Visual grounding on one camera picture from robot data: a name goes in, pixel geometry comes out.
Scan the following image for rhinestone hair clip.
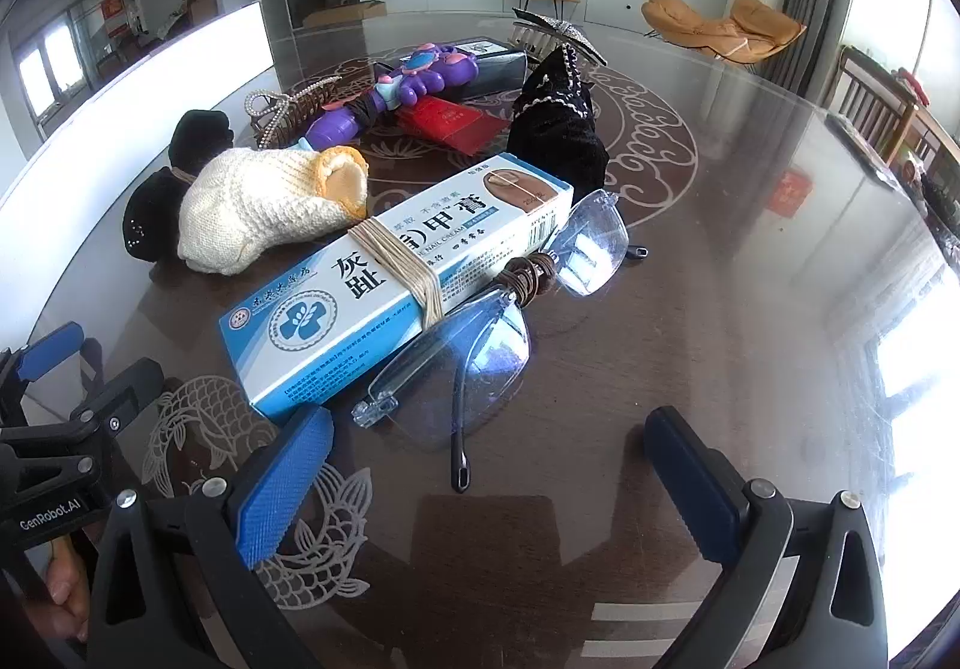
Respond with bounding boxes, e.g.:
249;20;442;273
512;7;608;66

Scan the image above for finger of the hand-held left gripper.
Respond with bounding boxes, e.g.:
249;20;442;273
52;358;166;445
0;320;85;415

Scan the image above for orange lounge chair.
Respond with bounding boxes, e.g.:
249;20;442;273
641;0;807;66

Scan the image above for black box white label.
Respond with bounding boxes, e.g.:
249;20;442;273
442;37;530;100

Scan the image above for red box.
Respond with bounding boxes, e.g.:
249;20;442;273
396;95;509;156

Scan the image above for black beaded cloth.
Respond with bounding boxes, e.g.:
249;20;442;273
508;46;610;194

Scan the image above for cardboard box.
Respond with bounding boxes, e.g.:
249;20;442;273
304;0;387;29

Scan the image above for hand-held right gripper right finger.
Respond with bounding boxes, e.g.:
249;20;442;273
645;405;890;669

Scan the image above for rimless blue-tinted glasses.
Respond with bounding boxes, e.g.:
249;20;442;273
352;189;650;494

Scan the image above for pearl hair claw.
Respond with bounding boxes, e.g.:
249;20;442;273
244;75;353;149

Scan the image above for tan rubber band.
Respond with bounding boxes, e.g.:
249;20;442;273
349;219;445;329

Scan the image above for wooden slatted chair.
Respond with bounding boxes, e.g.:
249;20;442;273
829;46;916;160

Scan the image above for purple toy water gun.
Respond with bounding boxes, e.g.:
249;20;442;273
304;43;481;152

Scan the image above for blue white medicine box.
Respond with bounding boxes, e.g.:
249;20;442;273
219;153;575;424

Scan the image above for brown coiled hair tie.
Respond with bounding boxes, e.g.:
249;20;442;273
499;253;560;306

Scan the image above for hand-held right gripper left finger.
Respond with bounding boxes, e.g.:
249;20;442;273
86;405;335;669

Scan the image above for black cloth bundle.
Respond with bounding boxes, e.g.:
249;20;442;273
124;109;233;261

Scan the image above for brown wooden desktop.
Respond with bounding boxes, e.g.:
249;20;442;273
0;13;960;669

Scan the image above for cream knitted hat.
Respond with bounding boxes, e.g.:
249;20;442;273
178;145;370;276

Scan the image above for person's left hand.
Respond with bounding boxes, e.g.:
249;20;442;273
43;550;92;641

